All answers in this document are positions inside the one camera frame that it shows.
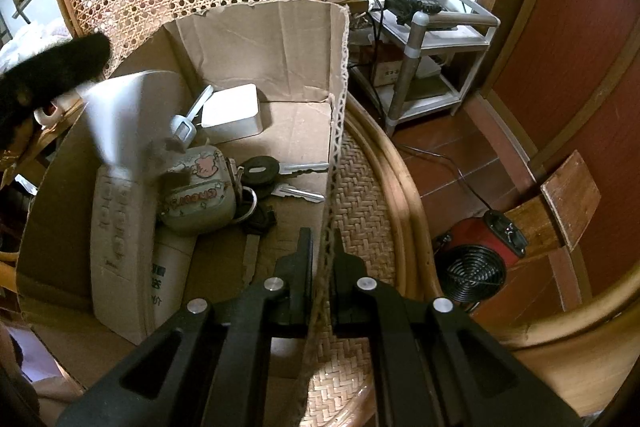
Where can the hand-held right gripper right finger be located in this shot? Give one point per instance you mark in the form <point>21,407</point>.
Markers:
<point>350,302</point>

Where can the red fan heater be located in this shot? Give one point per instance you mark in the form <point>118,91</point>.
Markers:
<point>475,274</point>

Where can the brown cardboard box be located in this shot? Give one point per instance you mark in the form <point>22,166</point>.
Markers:
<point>280,57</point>

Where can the white remote with printed back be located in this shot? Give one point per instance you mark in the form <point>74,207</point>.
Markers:
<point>167,277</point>

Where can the grey metal cart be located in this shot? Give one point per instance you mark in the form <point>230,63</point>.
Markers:
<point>415,47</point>

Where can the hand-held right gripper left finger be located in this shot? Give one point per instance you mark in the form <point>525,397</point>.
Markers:
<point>292,302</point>

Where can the white mug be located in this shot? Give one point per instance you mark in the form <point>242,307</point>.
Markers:
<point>47,117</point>

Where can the white small box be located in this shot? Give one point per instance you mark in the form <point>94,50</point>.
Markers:
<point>230,112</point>

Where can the small brown box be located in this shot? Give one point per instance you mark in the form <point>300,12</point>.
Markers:
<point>387,72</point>

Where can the white remote with buttons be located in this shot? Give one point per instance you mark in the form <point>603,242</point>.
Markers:
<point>117,227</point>

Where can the wooden board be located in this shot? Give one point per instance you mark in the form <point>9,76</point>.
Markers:
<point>570,197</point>

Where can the keys with cartoon pouch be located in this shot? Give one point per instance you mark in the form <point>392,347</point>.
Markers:
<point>200,202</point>

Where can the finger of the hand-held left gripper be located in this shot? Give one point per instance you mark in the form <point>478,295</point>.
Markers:
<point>65,62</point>

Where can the light blue power bank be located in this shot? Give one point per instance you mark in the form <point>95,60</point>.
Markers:
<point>182,129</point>

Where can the red-brown wooden door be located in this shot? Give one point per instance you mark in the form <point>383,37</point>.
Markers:
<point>590,57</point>

